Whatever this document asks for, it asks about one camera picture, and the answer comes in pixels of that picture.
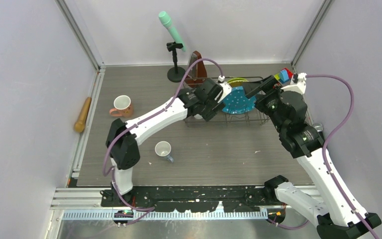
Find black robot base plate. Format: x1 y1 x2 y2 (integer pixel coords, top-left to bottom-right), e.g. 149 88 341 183
100 186 287 213

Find blue dotted plate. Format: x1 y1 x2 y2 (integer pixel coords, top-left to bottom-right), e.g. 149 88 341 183
222 86 256 115

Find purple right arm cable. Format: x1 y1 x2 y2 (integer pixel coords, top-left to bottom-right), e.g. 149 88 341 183
266 74 381 239

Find wooden rolling pin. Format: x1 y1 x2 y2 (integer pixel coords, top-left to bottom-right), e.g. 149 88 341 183
74 97 92 133

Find white bowl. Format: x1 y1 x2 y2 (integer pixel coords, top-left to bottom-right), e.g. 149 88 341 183
193 114 203 120

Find woven bamboo plate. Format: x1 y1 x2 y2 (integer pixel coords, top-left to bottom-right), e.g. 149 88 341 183
228 82 243 88

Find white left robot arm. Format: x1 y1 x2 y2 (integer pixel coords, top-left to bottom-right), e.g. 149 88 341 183
105 78 232 206

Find black handheld microphone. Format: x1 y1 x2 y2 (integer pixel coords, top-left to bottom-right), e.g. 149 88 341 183
312 123 324 132

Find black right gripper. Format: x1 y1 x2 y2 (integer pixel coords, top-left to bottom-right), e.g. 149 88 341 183
242 75 287 133

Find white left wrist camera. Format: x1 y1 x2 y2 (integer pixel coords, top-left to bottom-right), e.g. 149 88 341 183
216 75 232 103

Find brown wooden metronome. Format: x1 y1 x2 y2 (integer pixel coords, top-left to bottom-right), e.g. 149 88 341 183
184 51 207 88

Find grey printed mug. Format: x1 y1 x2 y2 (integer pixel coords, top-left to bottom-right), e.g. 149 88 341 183
154 141 174 163

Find colourful toy block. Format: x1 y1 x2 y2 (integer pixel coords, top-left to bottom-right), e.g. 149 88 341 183
274 68 293 84

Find black wire dish rack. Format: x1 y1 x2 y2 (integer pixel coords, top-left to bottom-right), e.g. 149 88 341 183
183 76 271 127

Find mint green microphone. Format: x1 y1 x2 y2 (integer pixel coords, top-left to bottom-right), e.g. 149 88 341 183
158 11 187 52

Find black microphone stand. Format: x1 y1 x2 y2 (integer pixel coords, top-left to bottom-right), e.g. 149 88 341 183
166 42 185 83

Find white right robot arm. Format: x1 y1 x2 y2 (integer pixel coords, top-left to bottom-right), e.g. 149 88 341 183
242 73 382 239

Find pink floral mug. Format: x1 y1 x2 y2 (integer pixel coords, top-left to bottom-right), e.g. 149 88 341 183
109 95 134 118

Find lime green plate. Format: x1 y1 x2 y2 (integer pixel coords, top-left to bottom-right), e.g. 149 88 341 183
227 78 248 83

